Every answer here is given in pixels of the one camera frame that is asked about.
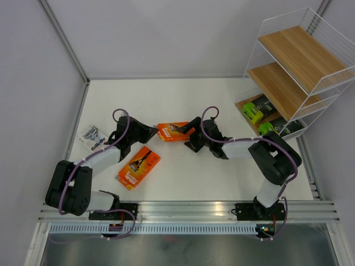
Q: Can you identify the orange razor box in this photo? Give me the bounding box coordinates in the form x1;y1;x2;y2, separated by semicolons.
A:
157;122;194;142
116;146;160;191

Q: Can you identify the white slotted cable duct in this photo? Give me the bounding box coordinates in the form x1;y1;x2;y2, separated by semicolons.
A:
49;223;273;235

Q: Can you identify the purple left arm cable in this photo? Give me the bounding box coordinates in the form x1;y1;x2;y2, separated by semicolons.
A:
48;108;136;244

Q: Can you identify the white Gillette razor pack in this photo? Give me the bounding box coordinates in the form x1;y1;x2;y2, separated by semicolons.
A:
76;125;108;152

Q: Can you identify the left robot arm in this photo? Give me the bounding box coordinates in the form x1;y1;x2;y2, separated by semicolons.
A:
45;116;158;219

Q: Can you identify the black green razor box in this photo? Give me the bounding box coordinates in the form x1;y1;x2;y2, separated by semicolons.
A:
242;94;277;125
257;117;307;140

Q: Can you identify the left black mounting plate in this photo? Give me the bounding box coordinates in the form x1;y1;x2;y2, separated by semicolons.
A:
89;203;139;221

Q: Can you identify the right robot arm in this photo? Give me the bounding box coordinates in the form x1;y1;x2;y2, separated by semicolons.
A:
177;116;302;219

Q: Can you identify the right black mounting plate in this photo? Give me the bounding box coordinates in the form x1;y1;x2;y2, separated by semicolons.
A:
234;203;286;221

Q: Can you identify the black mounting plate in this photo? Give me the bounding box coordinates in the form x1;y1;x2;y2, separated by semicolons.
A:
234;203;286;221
89;203;139;221

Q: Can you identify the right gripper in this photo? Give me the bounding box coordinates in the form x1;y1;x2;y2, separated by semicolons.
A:
176;116;212;152

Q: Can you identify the aluminium corner frame post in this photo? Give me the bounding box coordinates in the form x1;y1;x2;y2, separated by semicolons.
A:
37;0;91;84

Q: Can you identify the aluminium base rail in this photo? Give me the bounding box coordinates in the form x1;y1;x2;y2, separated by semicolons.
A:
38;199;341;224

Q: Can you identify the white wire wooden shelf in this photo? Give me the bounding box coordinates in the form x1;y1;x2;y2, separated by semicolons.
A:
235;8;354;134

